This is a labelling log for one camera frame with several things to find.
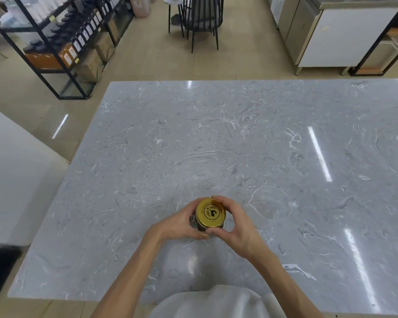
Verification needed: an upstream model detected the person's left forearm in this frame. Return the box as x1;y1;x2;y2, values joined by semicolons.
90;231;173;318

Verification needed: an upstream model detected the small round white table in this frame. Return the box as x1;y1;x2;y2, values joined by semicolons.
163;0;187;34

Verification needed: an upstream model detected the black metal frame rack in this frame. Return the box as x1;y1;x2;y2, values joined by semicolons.
349;0;398;77

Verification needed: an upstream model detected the black metal shelf rack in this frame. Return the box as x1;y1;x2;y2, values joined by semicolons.
0;0;135;100

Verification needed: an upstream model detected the person's left hand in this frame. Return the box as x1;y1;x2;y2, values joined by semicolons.
145;201;210;249

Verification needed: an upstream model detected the gold metal jar lid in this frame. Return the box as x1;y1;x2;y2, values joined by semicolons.
195;197;227;228

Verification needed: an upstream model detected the glass jar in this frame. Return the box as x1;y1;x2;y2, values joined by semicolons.
189;212;228;234

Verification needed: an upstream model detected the row of black labelled packets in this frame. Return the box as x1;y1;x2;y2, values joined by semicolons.
49;2;111;54

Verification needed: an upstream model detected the person's right hand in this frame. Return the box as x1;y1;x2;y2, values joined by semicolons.
207;195;265;261

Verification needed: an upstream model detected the person's white shirt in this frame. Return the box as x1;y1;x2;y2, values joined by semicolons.
149;284;320;318

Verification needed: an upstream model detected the stack of white cups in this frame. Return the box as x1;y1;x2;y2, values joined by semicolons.
29;0;77;23

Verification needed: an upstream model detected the large brown cardboard box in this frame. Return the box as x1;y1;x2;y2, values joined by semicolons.
74;50;104;84

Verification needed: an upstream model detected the black metal chair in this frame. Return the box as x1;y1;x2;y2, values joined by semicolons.
178;0;225;54

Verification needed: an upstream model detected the orange storage box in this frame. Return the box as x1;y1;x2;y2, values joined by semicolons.
23;42;79;71

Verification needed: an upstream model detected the clear glass bowl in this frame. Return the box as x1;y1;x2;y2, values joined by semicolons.
248;185;293;223

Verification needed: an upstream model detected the stainless steel counter cabinet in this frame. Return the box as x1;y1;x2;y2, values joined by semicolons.
278;0;398;77

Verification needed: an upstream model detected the person's right forearm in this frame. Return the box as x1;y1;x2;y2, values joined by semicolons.
247;249;326;318

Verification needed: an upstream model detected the white counter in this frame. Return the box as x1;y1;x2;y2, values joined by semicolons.
0;102;70;246

